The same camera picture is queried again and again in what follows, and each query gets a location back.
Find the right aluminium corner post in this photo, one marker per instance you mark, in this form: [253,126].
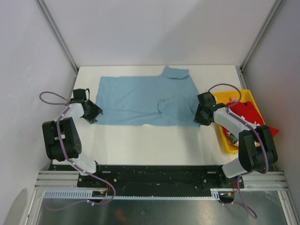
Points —
[266,25]

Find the red printed t shirt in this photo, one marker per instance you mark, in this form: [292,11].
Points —
[249,113]

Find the yellow plastic bin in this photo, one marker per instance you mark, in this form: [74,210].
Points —
[228,98]

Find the aluminium corner post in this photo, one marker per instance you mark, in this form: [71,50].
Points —
[266,25]
[57,34]

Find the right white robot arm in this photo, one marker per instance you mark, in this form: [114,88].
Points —
[256,148]

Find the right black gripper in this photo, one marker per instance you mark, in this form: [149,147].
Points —
[197,118]

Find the left aluminium corner post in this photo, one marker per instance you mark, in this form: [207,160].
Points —
[57,34]

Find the aluminium frame rail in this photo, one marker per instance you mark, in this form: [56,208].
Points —
[69,179]

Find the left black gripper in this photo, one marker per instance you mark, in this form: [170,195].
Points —
[96,111]

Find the light blue t shirt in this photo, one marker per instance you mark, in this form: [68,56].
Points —
[168,99]

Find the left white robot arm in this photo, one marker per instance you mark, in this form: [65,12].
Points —
[62,141]

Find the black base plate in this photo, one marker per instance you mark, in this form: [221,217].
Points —
[166,180]

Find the grey slotted cable duct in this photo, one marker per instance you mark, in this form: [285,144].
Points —
[95,195]

